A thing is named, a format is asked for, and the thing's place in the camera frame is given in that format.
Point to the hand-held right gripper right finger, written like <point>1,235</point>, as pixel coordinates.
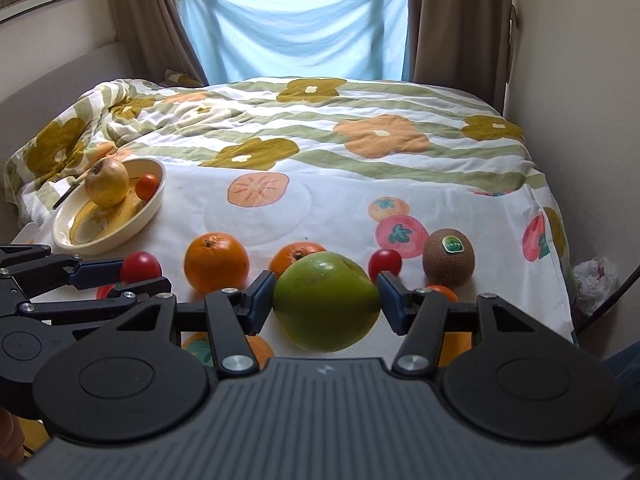
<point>392,305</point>

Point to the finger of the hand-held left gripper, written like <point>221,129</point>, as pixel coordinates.
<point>97,272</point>
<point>145,287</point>

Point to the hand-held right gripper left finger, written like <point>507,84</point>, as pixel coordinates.
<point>260,305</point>

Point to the small red tomato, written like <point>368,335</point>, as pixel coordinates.
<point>385,261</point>
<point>141,266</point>

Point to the cream oval bowl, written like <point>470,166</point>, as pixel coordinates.
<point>80,230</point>

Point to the green apple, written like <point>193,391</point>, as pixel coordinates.
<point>325,300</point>

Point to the orange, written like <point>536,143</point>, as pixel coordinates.
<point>300,255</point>
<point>262,351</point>
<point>456,347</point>
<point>216,262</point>

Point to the brown kiwi with sticker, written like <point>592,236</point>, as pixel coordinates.
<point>448,262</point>

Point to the small white object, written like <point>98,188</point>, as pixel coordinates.
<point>25,234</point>

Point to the yellow apple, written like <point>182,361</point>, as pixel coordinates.
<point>106,182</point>

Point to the white fruit-print cloth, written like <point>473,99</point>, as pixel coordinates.
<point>320,205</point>

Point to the floral striped blanket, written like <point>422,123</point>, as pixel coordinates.
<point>350,110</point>

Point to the white plastic bag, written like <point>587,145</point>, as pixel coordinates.
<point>595,280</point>

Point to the floral pillow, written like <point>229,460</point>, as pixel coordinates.
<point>180,78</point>

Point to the person's blue trouser leg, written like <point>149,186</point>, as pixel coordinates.
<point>622,385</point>

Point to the brown curtain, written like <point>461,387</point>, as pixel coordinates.
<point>145,10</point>
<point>460,20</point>

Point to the light blue cloth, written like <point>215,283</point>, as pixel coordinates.
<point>295,25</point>

